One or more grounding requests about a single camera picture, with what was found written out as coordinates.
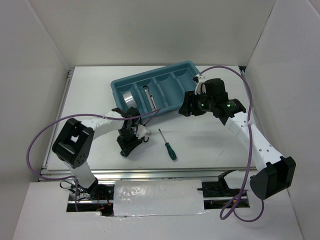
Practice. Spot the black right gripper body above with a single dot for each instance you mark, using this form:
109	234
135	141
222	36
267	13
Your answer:
200	103

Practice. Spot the blue four-compartment tray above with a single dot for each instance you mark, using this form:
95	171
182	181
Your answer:
167	84

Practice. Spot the white foil-edged cover sheet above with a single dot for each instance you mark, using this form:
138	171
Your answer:
158	198

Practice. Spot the aluminium right side rail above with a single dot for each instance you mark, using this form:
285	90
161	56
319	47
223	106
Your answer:
255	110

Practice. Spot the white tape roll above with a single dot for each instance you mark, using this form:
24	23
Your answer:
129	100

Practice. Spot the aluminium front rail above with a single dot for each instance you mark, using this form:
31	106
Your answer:
161	173

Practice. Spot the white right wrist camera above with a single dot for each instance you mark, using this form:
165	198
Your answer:
200	88

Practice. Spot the large silver ratchet wrench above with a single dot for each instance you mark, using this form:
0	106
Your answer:
146	90

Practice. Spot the long green handled screwdriver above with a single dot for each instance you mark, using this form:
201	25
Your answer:
170	151

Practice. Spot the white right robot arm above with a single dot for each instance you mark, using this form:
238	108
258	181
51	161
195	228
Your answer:
274	171

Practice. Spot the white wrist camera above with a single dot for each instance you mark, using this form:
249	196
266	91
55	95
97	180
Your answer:
200	88
138	132

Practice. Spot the small silver ratchet wrench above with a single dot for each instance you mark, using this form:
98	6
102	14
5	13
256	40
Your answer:
153	101

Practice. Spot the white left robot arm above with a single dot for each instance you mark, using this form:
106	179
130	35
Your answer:
73	143

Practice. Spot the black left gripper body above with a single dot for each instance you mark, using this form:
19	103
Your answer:
127	139

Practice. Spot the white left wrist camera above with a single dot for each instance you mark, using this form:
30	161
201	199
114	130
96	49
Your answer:
138	132

